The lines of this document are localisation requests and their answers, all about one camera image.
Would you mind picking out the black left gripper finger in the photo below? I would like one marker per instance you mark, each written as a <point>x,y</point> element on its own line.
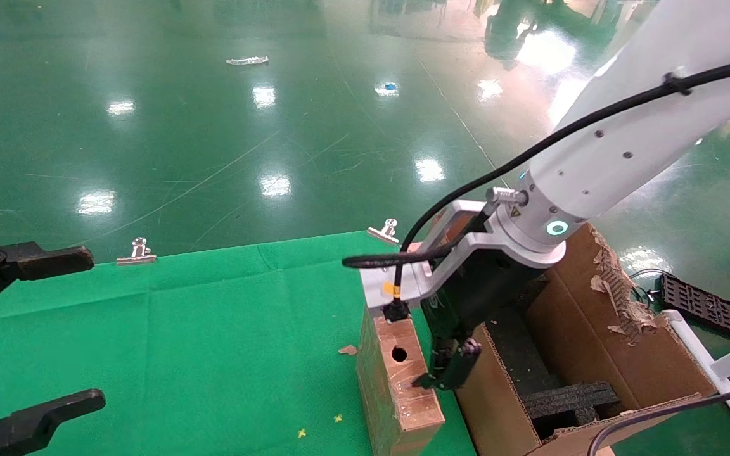
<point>48,261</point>
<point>42,418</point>

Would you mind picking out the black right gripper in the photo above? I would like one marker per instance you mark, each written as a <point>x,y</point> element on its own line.
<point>473,297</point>

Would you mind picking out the small taped cardboard box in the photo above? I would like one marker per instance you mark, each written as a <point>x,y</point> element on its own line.
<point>403,405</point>

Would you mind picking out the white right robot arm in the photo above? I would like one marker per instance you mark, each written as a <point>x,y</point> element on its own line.
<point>631,114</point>

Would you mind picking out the small brown cardboard scrap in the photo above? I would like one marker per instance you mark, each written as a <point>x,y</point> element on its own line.
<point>348,349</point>

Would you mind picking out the large open cardboard carton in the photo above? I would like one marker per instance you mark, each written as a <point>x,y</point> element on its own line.
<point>593,329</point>

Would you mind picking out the black foam base liner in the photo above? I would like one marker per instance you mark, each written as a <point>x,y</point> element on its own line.
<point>520,354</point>

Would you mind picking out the silver binder clip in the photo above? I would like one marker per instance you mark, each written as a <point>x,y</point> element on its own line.
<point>137,253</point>
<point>385,232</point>

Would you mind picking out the flat black foam block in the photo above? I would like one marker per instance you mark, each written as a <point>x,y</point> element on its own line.
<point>568,402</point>

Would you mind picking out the green table cloth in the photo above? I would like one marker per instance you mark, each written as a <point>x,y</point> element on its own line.
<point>213,342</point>

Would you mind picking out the black plastic grid tray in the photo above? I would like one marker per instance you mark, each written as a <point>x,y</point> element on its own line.
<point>704,305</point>

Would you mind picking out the white crumpled floor debris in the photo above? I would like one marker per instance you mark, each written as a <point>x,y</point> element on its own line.
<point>248,61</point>

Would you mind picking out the white pipe frame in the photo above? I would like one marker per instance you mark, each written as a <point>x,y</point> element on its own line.
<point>688,334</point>

